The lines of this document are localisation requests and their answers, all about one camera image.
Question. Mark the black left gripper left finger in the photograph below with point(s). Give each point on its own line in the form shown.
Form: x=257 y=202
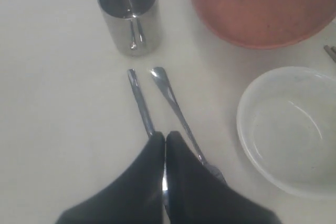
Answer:
x=134 y=197

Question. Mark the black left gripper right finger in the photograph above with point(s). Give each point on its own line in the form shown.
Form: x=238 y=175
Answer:
x=197 y=196

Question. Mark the silver table knife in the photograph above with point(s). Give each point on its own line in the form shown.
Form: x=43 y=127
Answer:
x=149 y=127

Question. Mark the white ceramic bowl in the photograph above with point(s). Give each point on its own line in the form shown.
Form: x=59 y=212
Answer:
x=286 y=126

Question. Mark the silver metal fork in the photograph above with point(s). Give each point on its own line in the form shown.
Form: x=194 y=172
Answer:
x=161 y=79

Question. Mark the shiny steel cup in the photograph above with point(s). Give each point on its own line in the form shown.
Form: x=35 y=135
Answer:
x=134 y=25

